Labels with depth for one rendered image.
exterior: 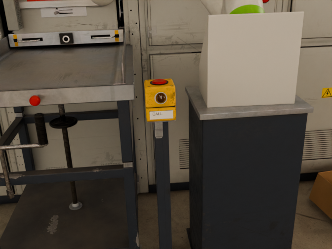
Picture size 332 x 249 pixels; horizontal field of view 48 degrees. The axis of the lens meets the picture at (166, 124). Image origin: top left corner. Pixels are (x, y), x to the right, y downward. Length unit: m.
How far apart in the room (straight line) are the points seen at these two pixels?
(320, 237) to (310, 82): 0.78
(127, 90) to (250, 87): 0.40
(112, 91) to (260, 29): 0.50
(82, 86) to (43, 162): 0.97
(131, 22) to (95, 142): 0.66
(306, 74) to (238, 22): 0.94
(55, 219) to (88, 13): 0.96
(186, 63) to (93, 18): 0.50
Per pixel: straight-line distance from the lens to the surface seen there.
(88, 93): 1.23
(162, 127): 1.04
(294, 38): 1.28
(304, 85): 2.11
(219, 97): 1.26
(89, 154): 2.08
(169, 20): 1.85
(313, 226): 2.03
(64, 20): 1.90
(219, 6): 1.56
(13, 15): 1.83
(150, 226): 1.94
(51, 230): 1.72
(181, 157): 2.08
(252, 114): 1.25
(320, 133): 2.27
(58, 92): 1.24
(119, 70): 1.38
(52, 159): 2.12
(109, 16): 1.87
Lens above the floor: 1.18
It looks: 22 degrees down
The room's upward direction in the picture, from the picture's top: 2 degrees counter-clockwise
